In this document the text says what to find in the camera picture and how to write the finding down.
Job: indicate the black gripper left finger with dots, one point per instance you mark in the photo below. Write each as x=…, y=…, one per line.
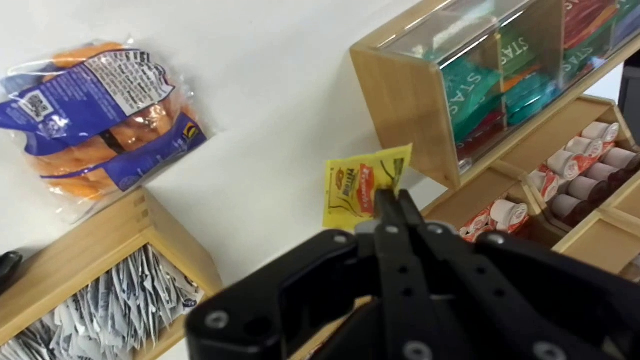
x=300, y=300

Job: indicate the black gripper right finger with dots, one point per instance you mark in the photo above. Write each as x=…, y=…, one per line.
x=532, y=300

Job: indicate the yellow mustard sachet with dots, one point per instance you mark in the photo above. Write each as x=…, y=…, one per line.
x=352, y=186

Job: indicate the red white sachet pile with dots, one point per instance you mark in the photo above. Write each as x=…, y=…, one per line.
x=572, y=166

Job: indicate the white sugar sachet pile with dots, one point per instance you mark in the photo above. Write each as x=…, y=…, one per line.
x=120, y=306

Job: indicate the small wooden sachet box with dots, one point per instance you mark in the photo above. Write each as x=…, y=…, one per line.
x=101, y=232

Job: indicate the bamboo tea box clear lid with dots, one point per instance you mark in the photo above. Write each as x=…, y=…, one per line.
x=407, y=112

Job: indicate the teal tea bag stack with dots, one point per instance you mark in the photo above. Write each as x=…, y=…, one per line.
x=473, y=92

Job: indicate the green tea bag stack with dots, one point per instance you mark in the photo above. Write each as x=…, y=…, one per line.
x=526, y=53

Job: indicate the red tea bag stack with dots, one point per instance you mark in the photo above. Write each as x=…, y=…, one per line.
x=586, y=27

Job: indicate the blue clear snack bag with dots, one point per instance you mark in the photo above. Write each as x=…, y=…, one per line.
x=101, y=101

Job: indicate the blue tea bag stack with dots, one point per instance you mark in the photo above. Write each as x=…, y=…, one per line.
x=631, y=21

